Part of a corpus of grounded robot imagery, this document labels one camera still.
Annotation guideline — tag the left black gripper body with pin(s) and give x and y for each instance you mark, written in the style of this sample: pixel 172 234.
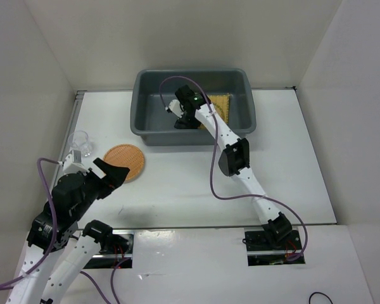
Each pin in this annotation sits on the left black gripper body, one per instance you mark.
pixel 93 182

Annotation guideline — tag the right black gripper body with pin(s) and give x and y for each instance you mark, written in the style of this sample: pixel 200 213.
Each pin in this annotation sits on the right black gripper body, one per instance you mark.
pixel 194 121

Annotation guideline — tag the round orange woven plate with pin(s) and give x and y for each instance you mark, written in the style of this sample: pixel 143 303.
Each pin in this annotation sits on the round orange woven plate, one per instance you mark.
pixel 129 156

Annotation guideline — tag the square bamboo mat tray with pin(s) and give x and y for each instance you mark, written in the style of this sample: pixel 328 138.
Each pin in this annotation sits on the square bamboo mat tray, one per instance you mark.
pixel 221 98

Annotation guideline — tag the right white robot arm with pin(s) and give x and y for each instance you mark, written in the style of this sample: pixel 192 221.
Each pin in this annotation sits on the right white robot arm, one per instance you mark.
pixel 234 162

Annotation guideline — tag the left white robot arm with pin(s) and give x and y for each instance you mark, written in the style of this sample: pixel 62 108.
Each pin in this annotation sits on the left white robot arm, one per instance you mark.
pixel 42 279

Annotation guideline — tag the grey plastic bin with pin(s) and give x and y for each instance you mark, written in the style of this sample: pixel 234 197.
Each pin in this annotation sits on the grey plastic bin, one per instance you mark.
pixel 155 126

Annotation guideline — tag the clear plastic cup far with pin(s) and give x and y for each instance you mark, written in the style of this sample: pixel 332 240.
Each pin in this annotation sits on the clear plastic cup far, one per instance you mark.
pixel 79 140

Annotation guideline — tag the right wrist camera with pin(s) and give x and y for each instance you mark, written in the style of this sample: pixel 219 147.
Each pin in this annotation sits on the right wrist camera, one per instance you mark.
pixel 188 98

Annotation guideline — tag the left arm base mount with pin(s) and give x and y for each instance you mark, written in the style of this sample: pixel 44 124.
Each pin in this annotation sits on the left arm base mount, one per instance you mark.
pixel 120 253

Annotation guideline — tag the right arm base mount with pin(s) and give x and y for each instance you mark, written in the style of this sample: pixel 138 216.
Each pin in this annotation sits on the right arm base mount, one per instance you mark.
pixel 260 253

